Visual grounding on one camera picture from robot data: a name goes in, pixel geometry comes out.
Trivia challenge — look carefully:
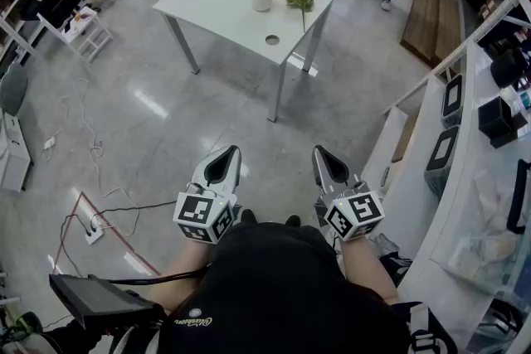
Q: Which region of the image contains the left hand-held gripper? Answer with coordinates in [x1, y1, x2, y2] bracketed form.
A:
[173, 144, 242, 245]

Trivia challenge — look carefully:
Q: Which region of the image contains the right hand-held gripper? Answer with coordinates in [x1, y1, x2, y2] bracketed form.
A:
[311, 143, 387, 242]

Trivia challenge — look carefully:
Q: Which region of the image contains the person's right forearm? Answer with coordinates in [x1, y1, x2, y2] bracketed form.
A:
[336, 235, 400, 306]

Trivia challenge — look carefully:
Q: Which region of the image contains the person's left forearm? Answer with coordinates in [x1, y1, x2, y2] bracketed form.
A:
[145, 238, 215, 314]

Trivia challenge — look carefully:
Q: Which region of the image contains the white shelving unit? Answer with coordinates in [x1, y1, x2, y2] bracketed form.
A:
[360, 0, 531, 354]

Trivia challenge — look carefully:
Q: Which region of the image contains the storage bin with black lid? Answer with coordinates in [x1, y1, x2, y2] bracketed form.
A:
[423, 125, 460, 202]
[441, 73, 465, 129]

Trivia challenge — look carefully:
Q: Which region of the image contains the person's black shirt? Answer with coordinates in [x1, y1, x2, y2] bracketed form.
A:
[157, 221, 412, 354]

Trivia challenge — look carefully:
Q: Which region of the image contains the white power strip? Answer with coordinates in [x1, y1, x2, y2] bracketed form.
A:
[85, 225, 105, 245]

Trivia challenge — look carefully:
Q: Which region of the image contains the black square box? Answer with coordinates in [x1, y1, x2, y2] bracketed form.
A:
[477, 95, 529, 149]

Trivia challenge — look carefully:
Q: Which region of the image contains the black tablet monitor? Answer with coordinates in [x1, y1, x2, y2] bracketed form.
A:
[48, 273, 158, 331]

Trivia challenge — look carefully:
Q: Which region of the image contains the brown wooden bench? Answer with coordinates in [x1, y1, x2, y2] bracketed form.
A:
[400, 0, 465, 70]

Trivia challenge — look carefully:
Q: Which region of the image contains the small white side table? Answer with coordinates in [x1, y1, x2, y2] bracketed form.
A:
[61, 6, 114, 63]

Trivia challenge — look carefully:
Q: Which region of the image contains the black round bag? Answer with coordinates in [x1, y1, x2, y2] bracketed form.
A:
[489, 47, 530, 90]

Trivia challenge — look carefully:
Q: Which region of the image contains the white low cabinet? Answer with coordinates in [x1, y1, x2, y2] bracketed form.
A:
[0, 111, 32, 192]

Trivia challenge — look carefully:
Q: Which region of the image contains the white chair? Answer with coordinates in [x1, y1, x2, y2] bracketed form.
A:
[36, 12, 92, 74]

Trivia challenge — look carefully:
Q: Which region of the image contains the grey cushioned chair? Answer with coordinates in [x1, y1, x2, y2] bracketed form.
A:
[0, 61, 29, 118]

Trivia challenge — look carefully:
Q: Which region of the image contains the thin black cable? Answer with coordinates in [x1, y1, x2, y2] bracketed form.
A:
[60, 199, 178, 279]

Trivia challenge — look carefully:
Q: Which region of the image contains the thin white cable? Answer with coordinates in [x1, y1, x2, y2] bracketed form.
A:
[41, 78, 140, 237]

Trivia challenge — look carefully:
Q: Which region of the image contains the thick black cable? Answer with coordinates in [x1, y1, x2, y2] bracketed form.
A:
[106, 265, 212, 287]

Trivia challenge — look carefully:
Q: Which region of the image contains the white backpack strap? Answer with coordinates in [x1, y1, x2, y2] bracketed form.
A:
[408, 302, 457, 354]

